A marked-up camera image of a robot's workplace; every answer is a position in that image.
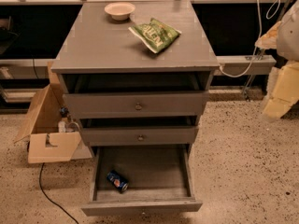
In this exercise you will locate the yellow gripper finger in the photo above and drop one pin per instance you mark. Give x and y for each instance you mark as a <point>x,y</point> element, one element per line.
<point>282,91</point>
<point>269,39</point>

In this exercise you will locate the blue pepsi can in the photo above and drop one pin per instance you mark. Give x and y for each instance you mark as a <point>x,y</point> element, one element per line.
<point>118,181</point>

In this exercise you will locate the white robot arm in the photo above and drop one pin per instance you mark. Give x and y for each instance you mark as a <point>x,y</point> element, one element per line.
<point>283,83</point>

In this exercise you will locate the grey drawer cabinet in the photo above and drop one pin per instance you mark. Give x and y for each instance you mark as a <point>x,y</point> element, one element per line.
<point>100,45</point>

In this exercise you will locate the grey top drawer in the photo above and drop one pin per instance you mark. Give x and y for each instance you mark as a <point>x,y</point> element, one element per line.
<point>134,95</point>

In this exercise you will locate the grey drawer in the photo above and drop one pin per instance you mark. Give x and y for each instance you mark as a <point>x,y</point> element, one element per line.
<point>139,131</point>
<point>134,95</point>
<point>159,181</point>

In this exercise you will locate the grey bottom drawer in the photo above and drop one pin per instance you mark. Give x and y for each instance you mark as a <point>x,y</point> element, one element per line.
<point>159,181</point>

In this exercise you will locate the grey middle drawer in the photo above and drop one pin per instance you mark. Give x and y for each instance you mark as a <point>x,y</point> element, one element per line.
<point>139,131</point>

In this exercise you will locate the green chip bag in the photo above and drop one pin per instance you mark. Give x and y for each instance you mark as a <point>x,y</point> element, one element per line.
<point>156,35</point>

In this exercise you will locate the white bowl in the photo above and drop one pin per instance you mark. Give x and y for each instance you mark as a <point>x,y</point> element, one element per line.
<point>120,11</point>

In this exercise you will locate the small bottle in box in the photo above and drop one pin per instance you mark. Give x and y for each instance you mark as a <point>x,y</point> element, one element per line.
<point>64,119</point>

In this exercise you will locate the brown cardboard box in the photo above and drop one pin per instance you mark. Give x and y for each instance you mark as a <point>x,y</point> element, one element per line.
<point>40,127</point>

